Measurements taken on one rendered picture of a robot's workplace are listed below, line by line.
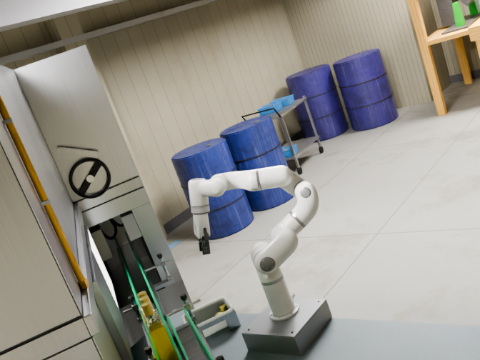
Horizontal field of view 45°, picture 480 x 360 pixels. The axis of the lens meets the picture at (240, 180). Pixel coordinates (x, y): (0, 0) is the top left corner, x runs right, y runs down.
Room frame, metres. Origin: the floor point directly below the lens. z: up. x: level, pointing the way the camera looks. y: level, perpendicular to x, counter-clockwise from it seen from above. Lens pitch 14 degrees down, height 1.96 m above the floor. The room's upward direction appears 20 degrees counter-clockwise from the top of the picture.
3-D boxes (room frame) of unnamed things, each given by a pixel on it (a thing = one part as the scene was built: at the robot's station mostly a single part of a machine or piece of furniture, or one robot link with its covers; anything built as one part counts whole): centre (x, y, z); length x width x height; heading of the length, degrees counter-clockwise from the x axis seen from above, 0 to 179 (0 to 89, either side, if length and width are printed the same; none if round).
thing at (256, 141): (6.22, 0.02, 0.47); 1.28 x 0.79 x 0.94; 137
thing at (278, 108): (7.45, -0.75, 0.46); 0.99 x 0.57 x 0.92; 141
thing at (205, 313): (2.39, 0.34, 0.80); 0.22 x 0.17 x 0.09; 103
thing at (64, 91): (3.40, 0.76, 1.69); 0.70 x 0.37 x 0.89; 13
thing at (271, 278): (2.14, 0.02, 1.07); 0.13 x 0.10 x 0.16; 2
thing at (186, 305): (2.26, 0.41, 0.95); 0.17 x 0.03 x 0.12; 103
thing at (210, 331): (2.39, 0.37, 0.79); 0.27 x 0.17 x 0.08; 103
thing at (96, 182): (3.02, 0.74, 1.49); 0.21 x 0.05 x 0.21; 103
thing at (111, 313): (2.34, 0.70, 1.15); 0.90 x 0.03 x 0.34; 13
